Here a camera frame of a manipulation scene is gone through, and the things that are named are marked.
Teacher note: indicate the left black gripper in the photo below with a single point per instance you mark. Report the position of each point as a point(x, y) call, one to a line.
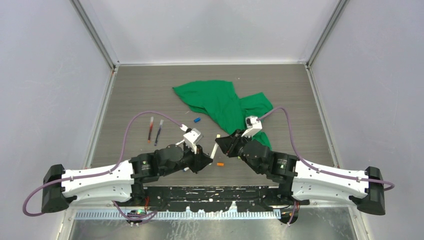
point(199, 159)

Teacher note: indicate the red orange pen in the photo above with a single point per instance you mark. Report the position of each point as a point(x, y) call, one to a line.
point(151, 123)

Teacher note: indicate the green cloth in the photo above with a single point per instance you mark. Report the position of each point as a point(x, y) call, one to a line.
point(218, 100)

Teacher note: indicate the white marker green tip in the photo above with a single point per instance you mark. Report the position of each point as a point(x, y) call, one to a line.
point(214, 150)

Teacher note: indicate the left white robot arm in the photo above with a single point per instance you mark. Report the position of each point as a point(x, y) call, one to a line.
point(122, 183)

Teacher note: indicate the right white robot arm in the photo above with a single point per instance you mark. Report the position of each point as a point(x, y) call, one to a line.
point(302, 180)

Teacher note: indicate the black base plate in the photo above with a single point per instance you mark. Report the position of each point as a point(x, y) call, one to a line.
point(211, 199)

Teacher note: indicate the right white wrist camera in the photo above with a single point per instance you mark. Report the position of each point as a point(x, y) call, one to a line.
point(253, 126)

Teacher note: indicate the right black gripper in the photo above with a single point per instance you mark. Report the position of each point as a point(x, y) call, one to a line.
point(229, 144)

